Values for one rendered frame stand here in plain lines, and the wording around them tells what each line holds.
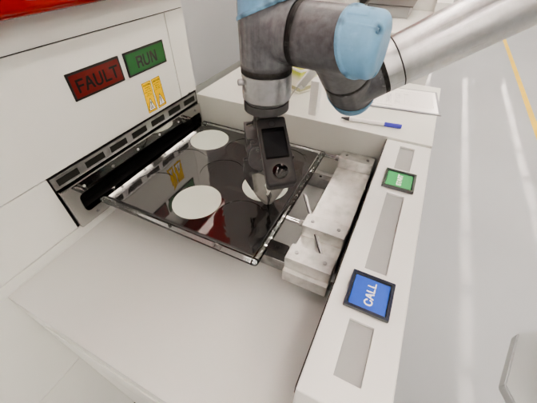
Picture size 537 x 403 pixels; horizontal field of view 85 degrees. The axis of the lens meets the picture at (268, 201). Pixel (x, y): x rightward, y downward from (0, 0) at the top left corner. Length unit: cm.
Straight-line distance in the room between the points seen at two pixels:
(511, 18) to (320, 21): 26
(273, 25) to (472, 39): 27
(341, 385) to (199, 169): 51
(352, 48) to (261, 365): 45
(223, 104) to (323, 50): 52
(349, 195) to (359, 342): 36
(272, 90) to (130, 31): 39
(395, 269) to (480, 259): 154
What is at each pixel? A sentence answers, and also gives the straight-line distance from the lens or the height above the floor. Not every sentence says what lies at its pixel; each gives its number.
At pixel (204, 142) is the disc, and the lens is 79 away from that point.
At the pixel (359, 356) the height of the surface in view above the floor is 96.
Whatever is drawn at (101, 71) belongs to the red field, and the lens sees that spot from 69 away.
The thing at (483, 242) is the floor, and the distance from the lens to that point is 208.
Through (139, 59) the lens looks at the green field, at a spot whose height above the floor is 110.
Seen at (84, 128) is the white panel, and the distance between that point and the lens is 68.
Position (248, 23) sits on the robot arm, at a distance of 42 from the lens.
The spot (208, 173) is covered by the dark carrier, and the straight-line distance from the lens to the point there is 68.
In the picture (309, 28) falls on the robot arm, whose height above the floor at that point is 123.
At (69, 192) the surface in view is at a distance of 68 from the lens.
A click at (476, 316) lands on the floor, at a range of 174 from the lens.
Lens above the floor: 131
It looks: 43 degrees down
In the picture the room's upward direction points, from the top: straight up
